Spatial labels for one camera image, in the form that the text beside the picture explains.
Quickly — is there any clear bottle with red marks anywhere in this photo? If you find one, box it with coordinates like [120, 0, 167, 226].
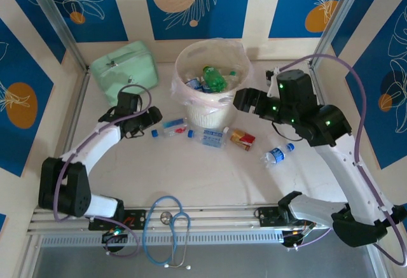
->
[151, 118, 189, 139]

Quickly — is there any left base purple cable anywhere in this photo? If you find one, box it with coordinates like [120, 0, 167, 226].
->
[104, 223, 140, 257]

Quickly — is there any aluminium frame post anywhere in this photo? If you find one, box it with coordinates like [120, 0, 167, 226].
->
[308, 0, 372, 69]
[22, 0, 92, 74]

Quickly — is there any soda water bottle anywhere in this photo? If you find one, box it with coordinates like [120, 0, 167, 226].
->
[186, 127, 230, 148]

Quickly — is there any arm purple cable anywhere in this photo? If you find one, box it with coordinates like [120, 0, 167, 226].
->
[278, 53, 407, 267]
[53, 83, 153, 222]

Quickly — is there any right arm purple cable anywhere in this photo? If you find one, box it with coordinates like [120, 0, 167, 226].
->
[278, 53, 407, 267]

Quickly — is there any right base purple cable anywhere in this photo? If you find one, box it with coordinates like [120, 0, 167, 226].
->
[282, 220, 332, 251]

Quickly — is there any clear pink bin liner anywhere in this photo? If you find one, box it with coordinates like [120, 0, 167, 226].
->
[170, 37, 255, 107]

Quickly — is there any bottle with copper red label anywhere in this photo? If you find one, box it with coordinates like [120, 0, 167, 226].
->
[223, 126, 257, 152]

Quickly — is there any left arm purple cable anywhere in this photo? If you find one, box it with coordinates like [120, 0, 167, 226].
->
[53, 83, 153, 222]

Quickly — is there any aluminium side frame rail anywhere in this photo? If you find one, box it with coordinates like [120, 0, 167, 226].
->
[18, 69, 93, 278]
[308, 63, 390, 278]

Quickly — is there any green plastic bottle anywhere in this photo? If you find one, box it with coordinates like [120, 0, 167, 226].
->
[202, 66, 228, 94]

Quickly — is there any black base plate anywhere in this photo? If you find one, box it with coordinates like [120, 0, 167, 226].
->
[256, 207, 319, 228]
[88, 208, 148, 232]

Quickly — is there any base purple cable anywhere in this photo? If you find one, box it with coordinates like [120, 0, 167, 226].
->
[104, 223, 140, 257]
[282, 220, 332, 251]

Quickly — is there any clear bottle with green cap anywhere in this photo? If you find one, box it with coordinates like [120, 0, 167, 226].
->
[222, 70, 246, 88]

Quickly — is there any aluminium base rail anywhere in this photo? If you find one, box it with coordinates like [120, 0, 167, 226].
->
[27, 204, 376, 237]

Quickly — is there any cream waste bin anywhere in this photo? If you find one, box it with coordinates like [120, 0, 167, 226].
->
[174, 38, 251, 129]

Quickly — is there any green medicine bag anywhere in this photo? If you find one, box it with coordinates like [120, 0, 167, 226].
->
[90, 40, 159, 107]

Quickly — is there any blue stethoscope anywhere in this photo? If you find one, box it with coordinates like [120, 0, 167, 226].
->
[141, 195, 192, 270]

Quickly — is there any brushed metal panel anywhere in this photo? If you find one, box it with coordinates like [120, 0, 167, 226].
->
[31, 245, 375, 278]

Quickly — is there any grey slotted cable duct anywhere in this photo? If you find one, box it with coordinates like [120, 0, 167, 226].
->
[39, 230, 286, 247]

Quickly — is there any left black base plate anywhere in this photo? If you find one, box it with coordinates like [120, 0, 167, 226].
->
[88, 208, 148, 232]

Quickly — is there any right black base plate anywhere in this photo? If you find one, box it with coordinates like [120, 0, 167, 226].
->
[256, 207, 319, 228]

